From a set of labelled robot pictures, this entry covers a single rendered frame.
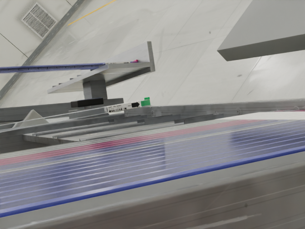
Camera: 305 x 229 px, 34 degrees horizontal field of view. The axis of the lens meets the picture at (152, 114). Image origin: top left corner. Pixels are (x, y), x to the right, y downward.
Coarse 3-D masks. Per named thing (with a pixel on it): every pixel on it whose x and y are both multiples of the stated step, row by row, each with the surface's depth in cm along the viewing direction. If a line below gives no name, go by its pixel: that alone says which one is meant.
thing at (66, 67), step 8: (64, 64) 100; (72, 64) 101; (80, 64) 102; (88, 64) 103; (96, 64) 104; (104, 64) 105; (0, 72) 93; (8, 72) 94; (16, 72) 95; (24, 72) 96
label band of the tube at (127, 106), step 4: (120, 104) 83; (124, 104) 83; (128, 104) 83; (132, 104) 84; (136, 104) 84; (108, 108) 82; (112, 108) 82; (116, 108) 82; (120, 108) 83; (124, 108) 83; (128, 108) 83; (132, 108) 84; (108, 112) 82; (112, 112) 82
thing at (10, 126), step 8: (144, 104) 85; (72, 112) 79; (80, 112) 79; (88, 112) 80; (96, 112) 81; (104, 112) 81; (32, 120) 76; (40, 120) 76; (48, 120) 77; (56, 120) 77; (64, 120) 78; (0, 128) 74; (8, 128) 74; (16, 128) 75
